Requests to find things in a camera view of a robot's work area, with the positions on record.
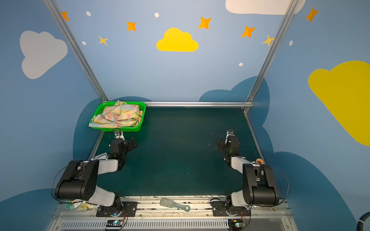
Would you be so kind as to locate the aluminium rail base frame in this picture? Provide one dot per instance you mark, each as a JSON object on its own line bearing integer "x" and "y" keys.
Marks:
{"x": 151, "y": 216}

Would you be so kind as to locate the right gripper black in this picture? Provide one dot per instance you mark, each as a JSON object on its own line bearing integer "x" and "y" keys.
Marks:
{"x": 220, "y": 145}

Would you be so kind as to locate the round clear jar green lid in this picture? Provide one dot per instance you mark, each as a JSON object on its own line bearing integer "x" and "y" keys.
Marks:
{"x": 77, "y": 206}

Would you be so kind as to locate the pastel floral skirt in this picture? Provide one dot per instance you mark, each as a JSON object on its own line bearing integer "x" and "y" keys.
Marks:
{"x": 118, "y": 117}

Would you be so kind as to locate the right controller circuit board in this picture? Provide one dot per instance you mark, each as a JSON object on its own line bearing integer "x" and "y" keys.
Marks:
{"x": 235, "y": 225}

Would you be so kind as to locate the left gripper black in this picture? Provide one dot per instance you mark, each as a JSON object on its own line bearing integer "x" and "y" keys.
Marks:
{"x": 131, "y": 144}

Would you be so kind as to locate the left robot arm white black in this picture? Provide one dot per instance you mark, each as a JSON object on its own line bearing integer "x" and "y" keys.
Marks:
{"x": 79, "y": 180}

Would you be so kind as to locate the left controller circuit board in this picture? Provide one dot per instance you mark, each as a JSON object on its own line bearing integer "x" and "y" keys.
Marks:
{"x": 114, "y": 225}

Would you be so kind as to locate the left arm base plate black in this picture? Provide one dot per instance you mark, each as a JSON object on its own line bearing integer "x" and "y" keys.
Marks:
{"x": 125, "y": 209}

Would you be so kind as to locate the green hair brush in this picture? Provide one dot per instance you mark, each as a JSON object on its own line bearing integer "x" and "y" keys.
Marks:
{"x": 165, "y": 202}

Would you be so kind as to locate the terracotta ribbed vase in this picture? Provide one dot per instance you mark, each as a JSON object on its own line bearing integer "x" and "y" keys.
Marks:
{"x": 259, "y": 161}

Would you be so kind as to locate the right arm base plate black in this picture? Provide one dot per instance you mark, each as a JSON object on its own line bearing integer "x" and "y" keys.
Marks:
{"x": 226, "y": 209}

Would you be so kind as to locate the controller circuit board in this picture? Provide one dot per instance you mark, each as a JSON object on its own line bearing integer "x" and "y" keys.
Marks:
{"x": 235, "y": 225}
{"x": 114, "y": 225}

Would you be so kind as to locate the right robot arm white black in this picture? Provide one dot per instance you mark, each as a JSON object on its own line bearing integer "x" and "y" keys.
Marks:
{"x": 259, "y": 186}

